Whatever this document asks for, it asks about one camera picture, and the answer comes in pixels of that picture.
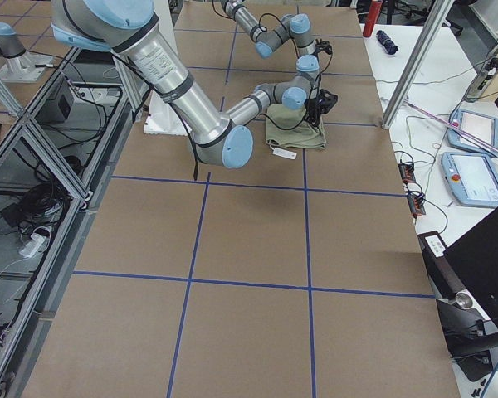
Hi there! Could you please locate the blue teach pendant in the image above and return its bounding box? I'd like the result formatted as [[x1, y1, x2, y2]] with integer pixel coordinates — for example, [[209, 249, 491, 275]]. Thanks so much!
[[447, 109, 498, 153], [441, 152, 498, 208]]

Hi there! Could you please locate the far blue teach pendant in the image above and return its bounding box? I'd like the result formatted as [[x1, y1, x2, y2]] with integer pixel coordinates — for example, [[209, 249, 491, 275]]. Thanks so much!
[[447, 109, 498, 153]]

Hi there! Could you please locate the aluminium frame post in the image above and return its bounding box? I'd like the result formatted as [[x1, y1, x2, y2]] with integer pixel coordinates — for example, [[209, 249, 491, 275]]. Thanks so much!
[[381, 0, 454, 129]]

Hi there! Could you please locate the folded dark blue umbrella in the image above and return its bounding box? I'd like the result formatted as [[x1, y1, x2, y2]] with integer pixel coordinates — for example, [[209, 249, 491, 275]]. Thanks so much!
[[376, 30, 398, 56]]

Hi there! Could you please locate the black computer monitor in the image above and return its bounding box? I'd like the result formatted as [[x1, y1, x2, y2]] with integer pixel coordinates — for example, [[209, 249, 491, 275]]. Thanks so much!
[[444, 207, 498, 328]]

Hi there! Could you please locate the near blue teach pendant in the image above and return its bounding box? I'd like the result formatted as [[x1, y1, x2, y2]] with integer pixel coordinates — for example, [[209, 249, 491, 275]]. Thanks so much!
[[441, 152, 498, 208]]

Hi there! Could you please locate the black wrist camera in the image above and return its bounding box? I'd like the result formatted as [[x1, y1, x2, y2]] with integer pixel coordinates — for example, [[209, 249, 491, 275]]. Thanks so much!
[[317, 89, 339, 114], [313, 39, 333, 56]]

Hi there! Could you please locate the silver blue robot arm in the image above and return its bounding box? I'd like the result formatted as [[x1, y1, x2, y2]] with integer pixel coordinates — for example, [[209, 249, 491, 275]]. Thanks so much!
[[221, 1, 316, 59], [51, 1, 320, 168]]

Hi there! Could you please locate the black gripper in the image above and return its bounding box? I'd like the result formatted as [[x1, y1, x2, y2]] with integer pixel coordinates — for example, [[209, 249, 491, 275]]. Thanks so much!
[[305, 97, 321, 127]]

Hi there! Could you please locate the white paper price tag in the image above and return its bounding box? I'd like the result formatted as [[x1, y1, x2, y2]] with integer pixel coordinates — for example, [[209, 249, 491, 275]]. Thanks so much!
[[272, 148, 297, 160]]

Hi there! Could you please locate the olive green long-sleeve shirt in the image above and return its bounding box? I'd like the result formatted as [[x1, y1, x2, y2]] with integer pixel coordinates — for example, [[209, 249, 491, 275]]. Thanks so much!
[[265, 104, 326, 149]]

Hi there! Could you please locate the red cylinder bottle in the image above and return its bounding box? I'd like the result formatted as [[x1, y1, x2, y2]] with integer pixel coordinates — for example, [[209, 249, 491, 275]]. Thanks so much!
[[362, 0, 383, 38]]

